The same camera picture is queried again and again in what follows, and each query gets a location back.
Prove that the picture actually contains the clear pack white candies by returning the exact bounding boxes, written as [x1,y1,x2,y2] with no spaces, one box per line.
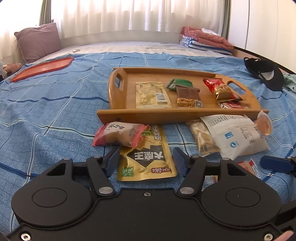
[186,120,220,157]

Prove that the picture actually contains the red cracker packet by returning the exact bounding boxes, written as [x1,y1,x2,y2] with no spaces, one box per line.
[237,158,261,179]

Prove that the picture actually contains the pink pastry packet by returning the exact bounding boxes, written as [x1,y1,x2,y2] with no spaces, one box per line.
[92,121,148,148]

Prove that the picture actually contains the yellow black chinese snack pouch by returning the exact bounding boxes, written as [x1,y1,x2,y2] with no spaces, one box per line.
[117,125,178,182]

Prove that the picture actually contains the pink jelly cup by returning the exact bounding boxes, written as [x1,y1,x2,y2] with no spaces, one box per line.
[254,110,273,136]

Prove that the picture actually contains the large white snack bag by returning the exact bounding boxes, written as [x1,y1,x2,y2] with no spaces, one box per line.
[201,114,270,160]

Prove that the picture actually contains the brown peanut snack packet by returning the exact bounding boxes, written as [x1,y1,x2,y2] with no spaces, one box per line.
[176,86,203,108]

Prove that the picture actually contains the red Biscoff cookie pack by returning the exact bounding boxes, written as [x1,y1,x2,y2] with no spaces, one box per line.
[218,101,248,109]

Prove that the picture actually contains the gold foil snack pouch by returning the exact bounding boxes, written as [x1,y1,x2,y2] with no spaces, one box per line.
[135,82,172,109]

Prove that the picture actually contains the green pea snack packet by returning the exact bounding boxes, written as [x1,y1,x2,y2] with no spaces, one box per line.
[166,78,193,92]

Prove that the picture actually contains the red cashew nut bag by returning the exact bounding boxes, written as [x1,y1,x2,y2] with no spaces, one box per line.
[203,78,242,103]

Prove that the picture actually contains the blue plaid bedsheet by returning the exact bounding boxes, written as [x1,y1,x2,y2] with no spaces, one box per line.
[1,53,295,234]

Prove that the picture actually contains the wooden serving tray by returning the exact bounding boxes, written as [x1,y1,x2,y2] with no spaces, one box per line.
[97,67,269,124]

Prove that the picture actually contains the teal garment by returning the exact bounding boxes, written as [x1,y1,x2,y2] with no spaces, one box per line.
[283,73,296,93]

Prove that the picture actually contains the black baseball cap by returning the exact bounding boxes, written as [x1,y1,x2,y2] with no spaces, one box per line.
[243,57,285,91]

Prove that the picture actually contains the orange plastic tray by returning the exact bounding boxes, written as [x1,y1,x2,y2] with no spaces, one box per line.
[11,57,74,82]

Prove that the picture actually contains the folded blue striped towel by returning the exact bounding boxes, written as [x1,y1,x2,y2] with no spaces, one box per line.
[179,35,233,56]

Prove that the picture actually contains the folded salmon blanket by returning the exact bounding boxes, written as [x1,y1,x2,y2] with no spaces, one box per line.
[180,26,234,52]

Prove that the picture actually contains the white cloth on blanket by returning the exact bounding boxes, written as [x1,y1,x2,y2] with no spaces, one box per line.
[201,28,218,36]

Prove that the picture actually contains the green drape curtain right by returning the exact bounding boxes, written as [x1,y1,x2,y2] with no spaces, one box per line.
[221,0,231,39]

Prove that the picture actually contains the green drape curtain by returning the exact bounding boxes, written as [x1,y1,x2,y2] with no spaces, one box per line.
[221,0,231,39]
[39,0,52,26]

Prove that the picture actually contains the mauve pillow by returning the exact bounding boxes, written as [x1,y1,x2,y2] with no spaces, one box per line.
[14,23,62,63]

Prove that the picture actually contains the white sheer curtain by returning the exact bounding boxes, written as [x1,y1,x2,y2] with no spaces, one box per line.
[1,1,224,62]

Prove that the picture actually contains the green drape curtain left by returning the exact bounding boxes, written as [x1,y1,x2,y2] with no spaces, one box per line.
[39,0,52,26]

